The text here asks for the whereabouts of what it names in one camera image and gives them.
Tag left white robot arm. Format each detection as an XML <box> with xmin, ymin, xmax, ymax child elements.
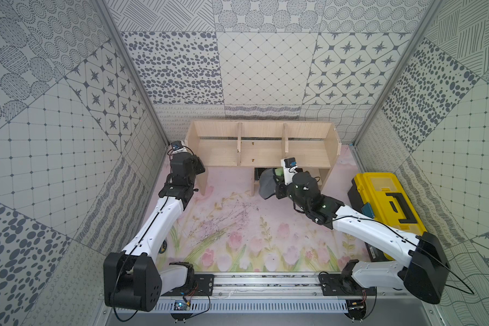
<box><xmin>103</xmin><ymin>151</ymin><xmax>205</xmax><ymax>312</ymax></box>

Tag yellow handled scissors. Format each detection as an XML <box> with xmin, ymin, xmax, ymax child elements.
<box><xmin>159</xmin><ymin>240</ymin><xmax>168</xmax><ymax>254</ymax></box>

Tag floral pink table mat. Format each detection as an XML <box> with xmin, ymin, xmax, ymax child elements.
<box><xmin>130</xmin><ymin>144</ymin><xmax>372</xmax><ymax>273</ymax></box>

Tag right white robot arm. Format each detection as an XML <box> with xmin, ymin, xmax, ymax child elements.
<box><xmin>272</xmin><ymin>171</ymin><xmax>450</xmax><ymax>304</ymax></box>

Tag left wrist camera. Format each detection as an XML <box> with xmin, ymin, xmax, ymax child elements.
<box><xmin>171</xmin><ymin>141</ymin><xmax>186</xmax><ymax>153</ymax></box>

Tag black book on shelf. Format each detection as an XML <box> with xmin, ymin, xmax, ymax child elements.
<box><xmin>254</xmin><ymin>168</ymin><xmax>268</xmax><ymax>176</ymax></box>

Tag yellow black toolbox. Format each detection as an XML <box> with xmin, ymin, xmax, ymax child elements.
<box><xmin>347</xmin><ymin>172</ymin><xmax>435</xmax><ymax>262</ymax></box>

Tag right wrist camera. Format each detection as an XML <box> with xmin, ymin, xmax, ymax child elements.
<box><xmin>281</xmin><ymin>158</ymin><xmax>297</xmax><ymax>175</ymax></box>

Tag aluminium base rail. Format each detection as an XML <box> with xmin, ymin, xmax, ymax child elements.
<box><xmin>138</xmin><ymin>272</ymin><xmax>433</xmax><ymax>315</ymax></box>

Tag grey green cleaning cloth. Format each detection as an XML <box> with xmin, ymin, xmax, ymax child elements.
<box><xmin>259</xmin><ymin>168</ymin><xmax>287</xmax><ymax>200</ymax></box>

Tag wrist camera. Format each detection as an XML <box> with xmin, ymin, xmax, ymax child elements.
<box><xmin>281</xmin><ymin>158</ymin><xmax>297</xmax><ymax>175</ymax></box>
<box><xmin>171</xmin><ymin>141</ymin><xmax>186</xmax><ymax>153</ymax></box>

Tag light wooden bookshelf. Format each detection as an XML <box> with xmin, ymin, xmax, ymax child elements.
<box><xmin>185</xmin><ymin>120</ymin><xmax>342</xmax><ymax>187</ymax></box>

